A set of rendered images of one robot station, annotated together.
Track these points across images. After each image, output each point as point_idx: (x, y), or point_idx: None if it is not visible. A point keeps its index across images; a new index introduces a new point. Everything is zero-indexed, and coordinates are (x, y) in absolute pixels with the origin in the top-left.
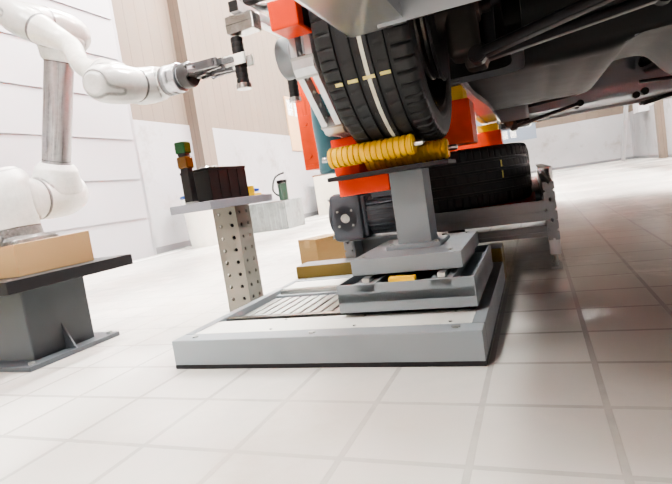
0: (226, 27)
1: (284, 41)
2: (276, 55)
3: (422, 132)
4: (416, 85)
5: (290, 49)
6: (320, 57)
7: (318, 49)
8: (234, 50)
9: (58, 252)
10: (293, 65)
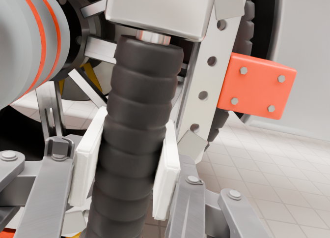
0: None
1: (6, 11)
2: (1, 65)
3: None
4: None
5: (210, 125)
6: (215, 137)
7: (220, 128)
8: (169, 118)
9: None
10: (203, 151)
